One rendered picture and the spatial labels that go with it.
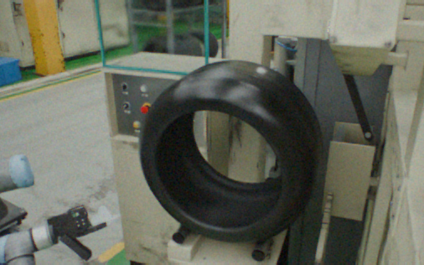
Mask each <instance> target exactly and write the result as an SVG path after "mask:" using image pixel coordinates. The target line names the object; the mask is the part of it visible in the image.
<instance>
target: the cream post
mask: <svg viewBox="0 0 424 265"><path fill-rule="evenodd" d="M229 5H230V26H229V60H247V61H251V62H256V63H258V64H262V65H265V66H268V67H270V64H271V35H260V34H259V29H260V28H259V16H260V0H230V3H229ZM265 164H266V140H265V139H264V137H262V135H260V133H259V132H258V131H257V130H255V128H253V127H252V126H250V125H249V124H248V123H246V122H244V121H242V120H240V119H239V118H237V117H234V116H231V115H230V114H229V162H228V178H232V179H241V180H246V181H251V182H257V183H261V182H264V181H265Z"/></svg>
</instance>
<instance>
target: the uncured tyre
mask: <svg viewBox="0 0 424 265"><path fill-rule="evenodd" d="M196 111H216V112H223V113H226V114H230V115H231V116H234V117H237V118H239V119H240V120H242V121H244V122H246V123H248V124H249V125H250V126H252V127H253V128H255V130H257V131H258V132H259V133H260V135H262V137H264V139H265V140H266V141H267V142H268V144H269V146H270V148H271V150H272V152H273V153H274V154H275V156H276V159H277V162H278V165H279V168H280V172H281V174H280V175H279V176H277V177H276V178H275V179H271V180H268V181H266V182H261V183H254V184H251V183H243V182H239V181H235V180H233V179H229V178H227V177H225V176H224V175H222V174H220V173H219V172H217V171H216V170H215V169H213V168H212V167H211V166H210V165H209V164H208V163H207V161H206V160H205V159H204V157H203V156H202V154H201V152H200V151H199V149H198V146H197V143H196V141H195V137H194V114H195V112H196ZM138 157H139V163H140V166H141V170H142V174H143V177H144V179H145V181H146V183H147V186H148V188H149V189H150V191H151V192H152V194H153V196H154V197H155V199H156V200H157V201H158V203H159V204H160V205H161V206H162V208H164V210H165V211H166V212H167V213H168V214H169V215H170V216H171V217H172V218H174V220H176V221H177V222H178V223H179V224H181V225H182V226H184V227H186V228H187V229H189V230H191V231H192V232H195V233H197V234H199V235H201V236H204V237H207V238H209V239H212V240H216V241H218V242H227V243H236V244H244V243H253V242H261V241H264V240H266V239H269V238H271V237H274V236H276V235H278V234H280V233H281V232H283V231H285V230H286V229H287V228H288V227H289V226H290V225H291V224H292V223H293V222H294V221H295V220H296V219H297V218H298V217H299V216H300V215H301V214H302V213H303V212H304V210H305V209H306V207H307V206H308V203H309V201H310V200H311V198H312V195H313V191H314V187H315V184H316V181H317V177H318V175H319V171H320V168H321V164H322V161H323V133H322V128H321V127H320V125H319V122H318V118H317V116H316V114H315V111H314V110H313V108H312V106H311V104H310V102H309V101H308V99H307V98H306V97H305V95H304V94H303V93H302V92H301V90H300V89H299V88H298V87H297V86H296V85H295V84H294V83H293V82H291V81H290V80H289V79H288V78H286V76H284V75H283V74H281V73H279V72H278V71H276V70H273V69H272V68H270V67H268V66H265V65H262V64H258V63H256V62H251V61H247V60H218V61H214V62H210V63H208V64H205V65H201V66H200V67H198V68H196V69H195V70H192V71H191V72H189V73H188V74H187V75H185V76H183V77H182V78H180V79H179V80H178V81H176V82H175V83H173V84H172V85H171V86H169V87H168V88H166V89H165V90H164V91H163V92H161V93H160V94H159V95H158V97H157V98H156V99H155V100H154V102H153V103H152V105H151V106H150V107H149V109H148V111H147V113H146V115H145V117H144V119H143V121H142V125H141V128H140V132H139V137H138Z"/></svg>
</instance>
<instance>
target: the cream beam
mask: <svg viewBox="0 0 424 265"><path fill-rule="evenodd" d="M333 2H334V0H260V16H259V28H260V29H259V34H260V35H272V36H284V37H297V38H309V39H321V40H326V39H325V35H326V29H327V22H328V20H331V15H332V9H333ZM405 5H406V0H401V5H400V10H399V15H398V21H402V19H403V15H404V11H405Z"/></svg>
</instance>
